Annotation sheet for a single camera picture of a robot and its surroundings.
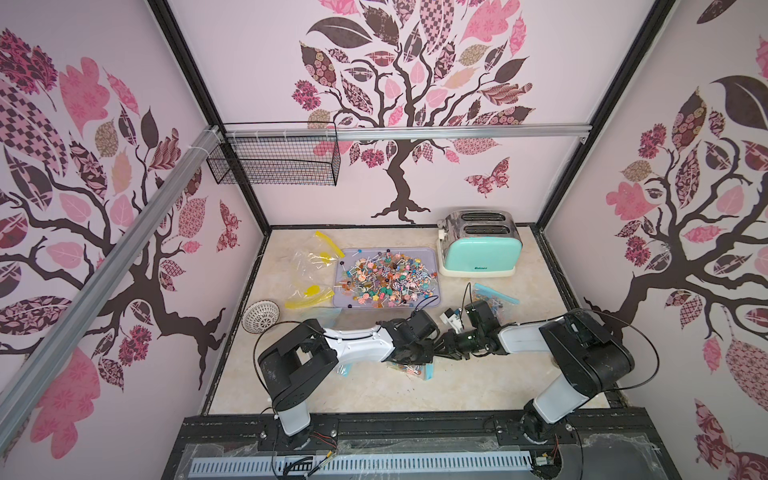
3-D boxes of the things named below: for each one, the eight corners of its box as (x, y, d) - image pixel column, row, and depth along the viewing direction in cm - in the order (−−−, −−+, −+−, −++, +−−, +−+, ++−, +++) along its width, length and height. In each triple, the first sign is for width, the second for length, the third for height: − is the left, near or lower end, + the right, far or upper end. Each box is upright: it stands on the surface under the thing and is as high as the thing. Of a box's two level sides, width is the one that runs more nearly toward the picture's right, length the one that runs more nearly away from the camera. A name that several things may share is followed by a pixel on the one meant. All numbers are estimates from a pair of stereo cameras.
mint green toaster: (439, 278, 107) (446, 245, 93) (435, 243, 118) (440, 209, 104) (509, 278, 107) (527, 245, 93) (498, 242, 118) (512, 209, 104)
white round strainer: (244, 333, 93) (237, 326, 89) (253, 307, 99) (247, 299, 95) (275, 333, 93) (269, 326, 89) (282, 307, 99) (277, 299, 95)
